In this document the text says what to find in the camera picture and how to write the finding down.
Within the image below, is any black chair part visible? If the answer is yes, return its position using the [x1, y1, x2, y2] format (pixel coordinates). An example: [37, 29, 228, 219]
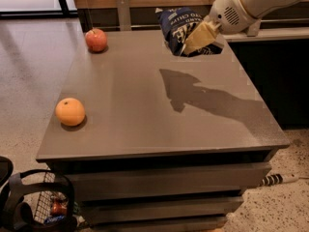
[0, 157, 14, 187]

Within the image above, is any grey drawer cabinet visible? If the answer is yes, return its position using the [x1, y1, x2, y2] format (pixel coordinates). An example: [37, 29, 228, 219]
[37, 31, 289, 232]

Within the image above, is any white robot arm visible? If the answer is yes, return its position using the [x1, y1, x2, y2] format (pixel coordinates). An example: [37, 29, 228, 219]
[182, 0, 301, 55]

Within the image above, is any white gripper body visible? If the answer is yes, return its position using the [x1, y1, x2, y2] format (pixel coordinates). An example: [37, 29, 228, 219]
[209, 0, 257, 35]

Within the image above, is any blue chip bag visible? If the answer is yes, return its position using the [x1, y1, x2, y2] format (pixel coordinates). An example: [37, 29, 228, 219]
[155, 7, 223, 57]

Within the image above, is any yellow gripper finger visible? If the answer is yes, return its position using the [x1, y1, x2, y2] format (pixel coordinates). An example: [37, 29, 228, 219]
[183, 21, 220, 55]

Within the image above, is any orange fruit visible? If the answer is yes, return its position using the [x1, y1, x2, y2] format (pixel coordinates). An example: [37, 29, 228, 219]
[55, 98, 85, 127]

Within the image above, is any left metal bracket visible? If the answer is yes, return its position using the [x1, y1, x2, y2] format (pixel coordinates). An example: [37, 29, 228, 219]
[116, 0, 131, 31]

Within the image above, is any black wire basket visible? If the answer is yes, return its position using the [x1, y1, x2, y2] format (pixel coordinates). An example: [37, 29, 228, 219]
[0, 168, 78, 232]

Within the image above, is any metal bracket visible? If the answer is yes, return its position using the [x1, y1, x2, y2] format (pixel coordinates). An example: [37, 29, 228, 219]
[116, 0, 131, 31]
[244, 19, 261, 37]

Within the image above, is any black white striped cable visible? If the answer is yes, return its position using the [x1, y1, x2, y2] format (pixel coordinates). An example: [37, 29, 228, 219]
[259, 173, 300, 188]

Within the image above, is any right metal bracket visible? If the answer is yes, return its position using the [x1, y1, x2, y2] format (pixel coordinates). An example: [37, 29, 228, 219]
[244, 19, 261, 37]

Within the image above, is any red apple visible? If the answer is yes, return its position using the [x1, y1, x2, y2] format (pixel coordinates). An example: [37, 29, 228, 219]
[85, 28, 107, 52]

